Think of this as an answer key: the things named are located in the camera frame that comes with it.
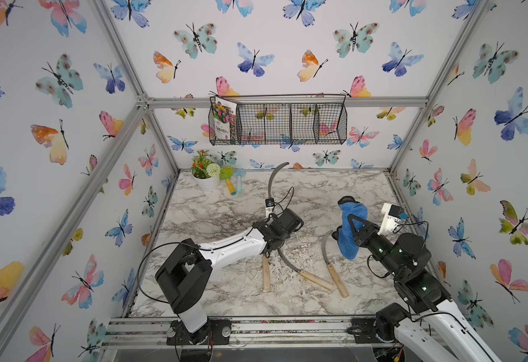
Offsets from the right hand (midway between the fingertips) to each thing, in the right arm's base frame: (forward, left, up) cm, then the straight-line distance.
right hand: (351, 215), depth 68 cm
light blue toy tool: (+43, +44, -28) cm, 68 cm away
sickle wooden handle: (+15, +25, 0) cm, 29 cm away
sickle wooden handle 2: (-9, +26, -28) cm, 39 cm away
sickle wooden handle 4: (-12, -1, -28) cm, 31 cm away
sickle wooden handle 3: (-10, +7, -29) cm, 32 cm away
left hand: (+7, +21, -19) cm, 29 cm away
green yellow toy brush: (+42, +50, -28) cm, 71 cm away
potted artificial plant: (+30, +55, -16) cm, 65 cm away
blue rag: (-8, +2, -3) cm, 9 cm away
